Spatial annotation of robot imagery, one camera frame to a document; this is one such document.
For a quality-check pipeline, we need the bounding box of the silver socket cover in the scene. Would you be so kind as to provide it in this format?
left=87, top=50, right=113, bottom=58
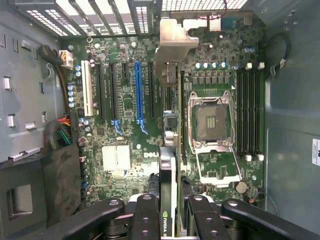
left=196, top=149, right=244, bottom=186

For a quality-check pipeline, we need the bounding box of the silver coin battery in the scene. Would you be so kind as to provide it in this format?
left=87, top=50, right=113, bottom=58
left=234, top=181, right=249, bottom=194

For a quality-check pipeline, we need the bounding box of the silver chipset heatsink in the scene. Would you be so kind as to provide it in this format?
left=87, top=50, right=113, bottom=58
left=101, top=144, right=132, bottom=174

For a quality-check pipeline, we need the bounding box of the CPU socket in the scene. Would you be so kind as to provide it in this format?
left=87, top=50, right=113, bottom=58
left=187, top=89, right=237, bottom=155

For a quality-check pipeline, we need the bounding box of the blue expansion slot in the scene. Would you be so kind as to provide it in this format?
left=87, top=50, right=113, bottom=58
left=134, top=61, right=149, bottom=136

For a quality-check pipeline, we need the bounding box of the black long expansion slot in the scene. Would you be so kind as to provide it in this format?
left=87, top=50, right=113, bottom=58
left=109, top=63, right=119, bottom=121
left=148, top=62, right=156, bottom=120
left=96, top=63, right=106, bottom=121

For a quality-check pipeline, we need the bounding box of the black plastic shroud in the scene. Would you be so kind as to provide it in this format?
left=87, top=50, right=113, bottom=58
left=0, top=143, right=85, bottom=240

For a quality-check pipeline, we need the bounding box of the open dark PC case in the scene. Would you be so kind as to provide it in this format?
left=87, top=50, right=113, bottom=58
left=0, top=0, right=320, bottom=240

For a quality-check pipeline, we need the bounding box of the white expansion slot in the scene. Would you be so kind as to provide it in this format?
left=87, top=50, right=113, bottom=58
left=81, top=60, right=94, bottom=118

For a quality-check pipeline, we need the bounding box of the green motherboard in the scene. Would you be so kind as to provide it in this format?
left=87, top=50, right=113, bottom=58
left=61, top=12, right=266, bottom=218

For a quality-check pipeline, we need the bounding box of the white power connector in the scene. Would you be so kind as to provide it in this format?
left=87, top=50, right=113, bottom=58
left=58, top=49, right=75, bottom=70

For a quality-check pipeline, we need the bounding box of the coloured power wire bundle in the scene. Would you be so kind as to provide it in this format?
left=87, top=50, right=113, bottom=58
left=43, top=113, right=79, bottom=151

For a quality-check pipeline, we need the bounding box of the black sleeved power cable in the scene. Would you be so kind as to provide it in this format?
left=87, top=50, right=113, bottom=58
left=37, top=44, right=63, bottom=67

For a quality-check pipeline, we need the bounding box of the black wire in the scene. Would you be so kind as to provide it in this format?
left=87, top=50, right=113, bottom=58
left=266, top=32, right=291, bottom=76

